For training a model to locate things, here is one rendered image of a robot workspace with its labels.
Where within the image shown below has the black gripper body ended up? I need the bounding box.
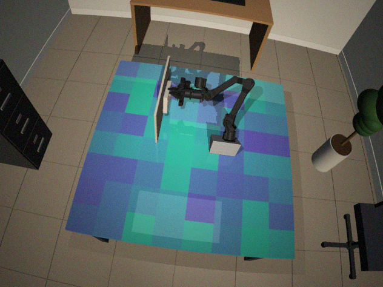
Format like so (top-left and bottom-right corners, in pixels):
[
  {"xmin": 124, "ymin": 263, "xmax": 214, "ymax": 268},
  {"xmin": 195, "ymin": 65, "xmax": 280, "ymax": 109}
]
[{"xmin": 178, "ymin": 78, "xmax": 194, "ymax": 106}]

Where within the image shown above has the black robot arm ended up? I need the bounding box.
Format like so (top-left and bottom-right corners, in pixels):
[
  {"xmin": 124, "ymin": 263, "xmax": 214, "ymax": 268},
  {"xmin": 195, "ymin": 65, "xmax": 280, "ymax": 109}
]
[{"xmin": 193, "ymin": 76, "xmax": 255, "ymax": 142}]

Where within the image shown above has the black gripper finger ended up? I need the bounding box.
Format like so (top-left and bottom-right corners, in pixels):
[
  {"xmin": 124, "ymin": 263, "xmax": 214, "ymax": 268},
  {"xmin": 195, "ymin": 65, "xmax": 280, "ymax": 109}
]
[
  {"xmin": 169, "ymin": 91, "xmax": 179, "ymax": 101},
  {"xmin": 168, "ymin": 84, "xmax": 180, "ymax": 93}
]

